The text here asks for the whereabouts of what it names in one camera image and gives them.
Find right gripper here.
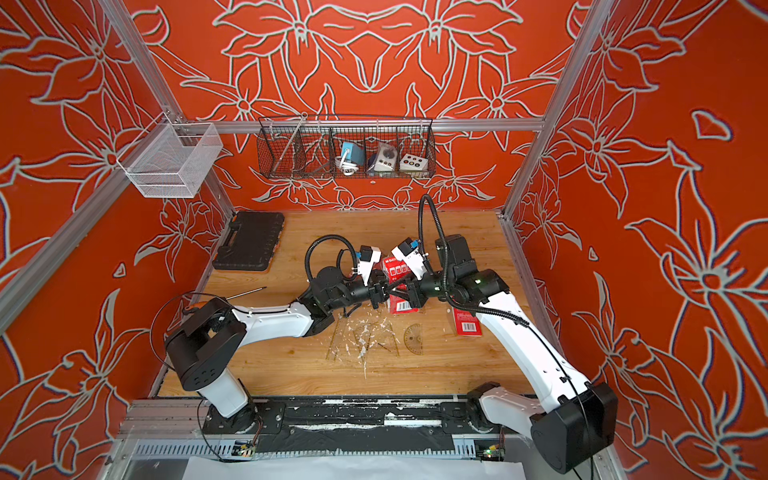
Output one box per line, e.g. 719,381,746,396
385,269,457,310

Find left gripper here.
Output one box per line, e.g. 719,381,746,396
326,272,401,316

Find clear protractor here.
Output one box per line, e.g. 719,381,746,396
403,323,423,355

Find clear triangle ruler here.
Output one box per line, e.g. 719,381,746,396
369,319,399,356

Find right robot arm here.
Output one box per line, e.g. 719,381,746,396
390,223,618,476

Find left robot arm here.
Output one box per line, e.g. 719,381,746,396
165,234,391,419

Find white dotted cube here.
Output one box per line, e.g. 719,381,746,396
399,154,428,175

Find white grey device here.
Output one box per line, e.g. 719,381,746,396
367,143,398,174

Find blue white box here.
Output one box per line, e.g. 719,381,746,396
340,141,366,166

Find black tool case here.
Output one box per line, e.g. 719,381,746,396
212,210,285,272

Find white mesh basket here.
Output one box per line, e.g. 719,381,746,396
118,123,223,199

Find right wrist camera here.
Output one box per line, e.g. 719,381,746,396
391,237,427,280

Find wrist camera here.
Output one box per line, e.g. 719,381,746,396
356,245,381,285
391,237,427,280

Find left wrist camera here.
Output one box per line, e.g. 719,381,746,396
356,245,381,285

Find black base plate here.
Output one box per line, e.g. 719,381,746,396
198,395,510,459

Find black wire basket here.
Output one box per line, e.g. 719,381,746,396
256,114,437,180

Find orange handled screwdriver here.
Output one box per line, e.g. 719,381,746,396
182,286,266,315

